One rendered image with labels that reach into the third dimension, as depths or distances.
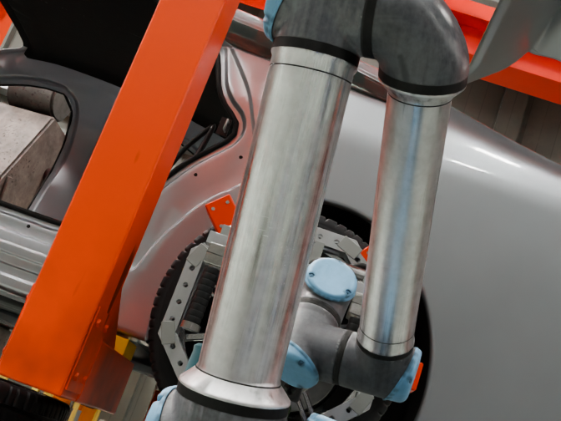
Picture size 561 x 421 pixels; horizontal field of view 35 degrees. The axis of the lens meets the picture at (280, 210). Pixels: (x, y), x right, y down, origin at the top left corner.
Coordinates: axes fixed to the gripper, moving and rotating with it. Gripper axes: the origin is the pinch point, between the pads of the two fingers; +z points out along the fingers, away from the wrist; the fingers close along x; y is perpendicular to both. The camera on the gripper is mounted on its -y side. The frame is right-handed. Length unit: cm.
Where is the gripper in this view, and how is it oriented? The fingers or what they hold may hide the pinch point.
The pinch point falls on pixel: (283, 387)
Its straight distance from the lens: 178.4
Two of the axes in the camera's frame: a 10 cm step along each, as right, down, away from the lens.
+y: 2.7, -7.1, 6.5
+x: -9.4, -3.4, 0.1
